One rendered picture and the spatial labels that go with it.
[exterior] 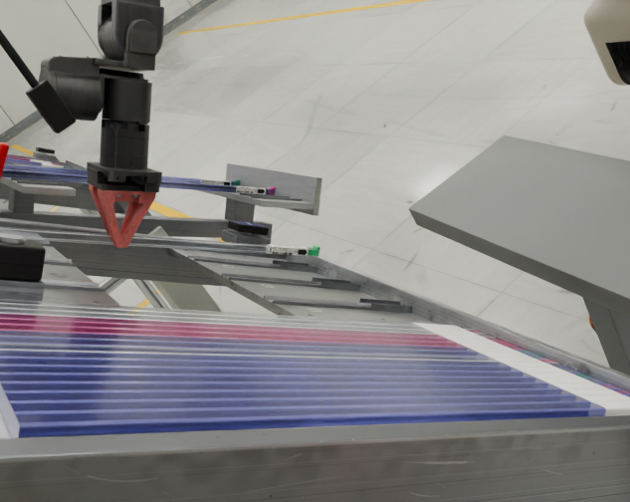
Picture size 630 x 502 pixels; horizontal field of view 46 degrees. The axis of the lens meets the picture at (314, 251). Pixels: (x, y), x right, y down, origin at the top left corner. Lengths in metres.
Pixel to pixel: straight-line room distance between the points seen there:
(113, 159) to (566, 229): 0.64
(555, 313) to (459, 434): 1.50
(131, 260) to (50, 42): 7.59
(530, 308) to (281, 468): 1.63
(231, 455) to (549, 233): 0.84
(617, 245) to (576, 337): 0.81
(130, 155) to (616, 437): 0.61
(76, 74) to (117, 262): 0.28
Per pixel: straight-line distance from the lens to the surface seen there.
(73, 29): 8.65
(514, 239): 1.16
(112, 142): 0.92
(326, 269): 1.05
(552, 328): 1.91
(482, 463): 0.48
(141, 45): 0.90
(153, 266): 1.06
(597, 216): 1.14
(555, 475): 0.54
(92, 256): 1.03
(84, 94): 0.90
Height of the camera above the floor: 1.24
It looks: 27 degrees down
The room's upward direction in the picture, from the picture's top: 31 degrees counter-clockwise
